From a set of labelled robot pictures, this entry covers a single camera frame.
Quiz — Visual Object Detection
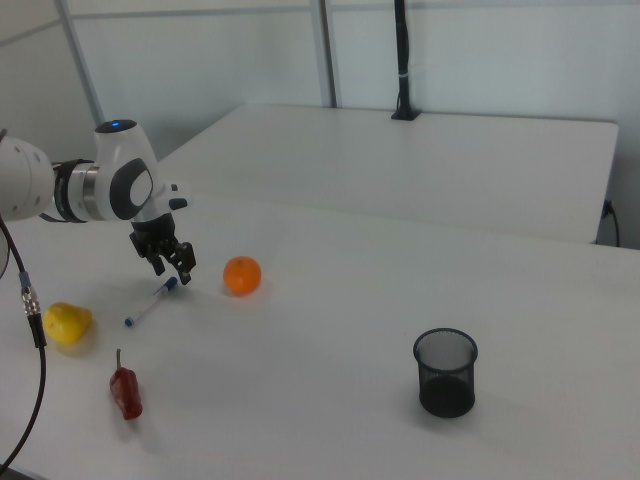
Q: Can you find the black wall cable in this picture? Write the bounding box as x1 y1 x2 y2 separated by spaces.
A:
601 198 622 248

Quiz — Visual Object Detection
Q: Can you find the orange tangerine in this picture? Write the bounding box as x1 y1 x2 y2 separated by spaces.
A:
222 255 263 298

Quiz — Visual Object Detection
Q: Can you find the black mesh pen cup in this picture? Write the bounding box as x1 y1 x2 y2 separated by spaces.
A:
412 327 480 419

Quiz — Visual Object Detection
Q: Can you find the yellow pear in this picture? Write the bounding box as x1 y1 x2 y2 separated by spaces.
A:
41 301 94 345

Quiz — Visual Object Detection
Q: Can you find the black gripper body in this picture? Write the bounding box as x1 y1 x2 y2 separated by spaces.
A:
128 213 194 262

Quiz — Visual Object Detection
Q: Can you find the black stand with white band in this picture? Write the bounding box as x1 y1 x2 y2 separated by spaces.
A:
390 0 422 122

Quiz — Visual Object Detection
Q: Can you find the red chili pepper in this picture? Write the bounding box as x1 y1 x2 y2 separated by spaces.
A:
109 348 144 422

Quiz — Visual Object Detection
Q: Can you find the black robot cable with connector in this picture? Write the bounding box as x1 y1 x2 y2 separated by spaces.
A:
0 127 49 472

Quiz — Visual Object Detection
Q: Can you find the blue white marker pen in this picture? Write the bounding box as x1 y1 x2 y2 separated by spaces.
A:
123 276 179 329

